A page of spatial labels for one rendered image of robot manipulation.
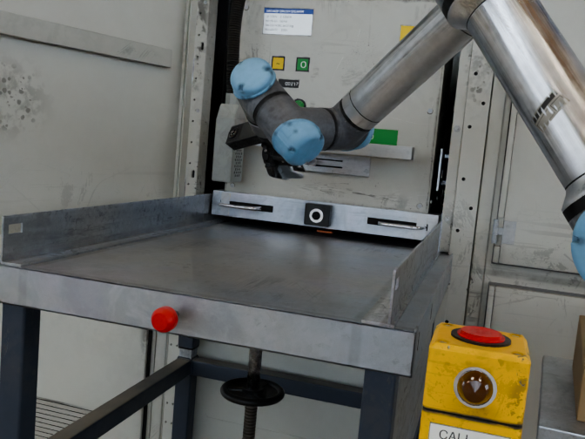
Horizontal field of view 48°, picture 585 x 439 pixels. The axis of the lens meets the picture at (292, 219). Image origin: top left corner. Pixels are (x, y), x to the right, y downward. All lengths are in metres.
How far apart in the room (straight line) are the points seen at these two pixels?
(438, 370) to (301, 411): 1.06
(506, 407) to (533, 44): 0.42
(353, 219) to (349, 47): 0.39
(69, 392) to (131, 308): 0.96
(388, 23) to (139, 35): 0.55
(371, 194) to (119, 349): 0.74
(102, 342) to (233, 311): 0.95
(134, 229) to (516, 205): 0.77
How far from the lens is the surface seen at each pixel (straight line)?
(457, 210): 1.46
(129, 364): 1.75
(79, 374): 1.83
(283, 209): 1.56
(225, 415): 1.69
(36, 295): 1.00
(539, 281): 1.48
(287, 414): 1.63
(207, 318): 0.87
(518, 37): 0.82
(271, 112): 1.10
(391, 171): 1.51
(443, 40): 1.05
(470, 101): 1.46
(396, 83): 1.09
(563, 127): 0.79
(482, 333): 0.59
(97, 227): 1.21
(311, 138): 1.06
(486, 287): 1.48
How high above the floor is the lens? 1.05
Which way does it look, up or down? 6 degrees down
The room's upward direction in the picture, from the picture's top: 5 degrees clockwise
